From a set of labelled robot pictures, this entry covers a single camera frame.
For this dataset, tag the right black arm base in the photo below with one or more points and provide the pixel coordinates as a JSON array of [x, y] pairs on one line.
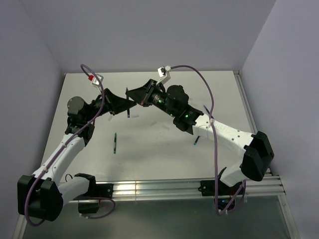
[[226, 195]]

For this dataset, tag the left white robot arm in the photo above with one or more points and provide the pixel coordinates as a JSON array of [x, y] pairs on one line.
[[41, 196]]

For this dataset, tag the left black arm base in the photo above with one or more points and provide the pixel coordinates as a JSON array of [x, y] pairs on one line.
[[101, 192]]

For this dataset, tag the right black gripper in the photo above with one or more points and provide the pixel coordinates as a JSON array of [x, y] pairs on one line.
[[142, 97]]

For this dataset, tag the aluminium rail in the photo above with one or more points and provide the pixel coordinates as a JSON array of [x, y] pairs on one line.
[[182, 189]]

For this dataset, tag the green pen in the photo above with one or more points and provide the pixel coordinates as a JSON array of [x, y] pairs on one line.
[[115, 143]]

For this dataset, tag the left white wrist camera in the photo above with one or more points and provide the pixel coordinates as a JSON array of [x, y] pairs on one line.
[[95, 82]]

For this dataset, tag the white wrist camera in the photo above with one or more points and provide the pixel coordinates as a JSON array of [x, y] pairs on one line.
[[95, 82], [164, 74]]

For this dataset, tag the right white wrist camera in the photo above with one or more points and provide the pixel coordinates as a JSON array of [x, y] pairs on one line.
[[164, 74]]

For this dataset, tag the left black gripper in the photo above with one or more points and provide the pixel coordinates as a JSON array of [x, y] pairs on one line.
[[116, 104]]

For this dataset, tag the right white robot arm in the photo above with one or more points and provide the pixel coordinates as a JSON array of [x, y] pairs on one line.
[[255, 149]]

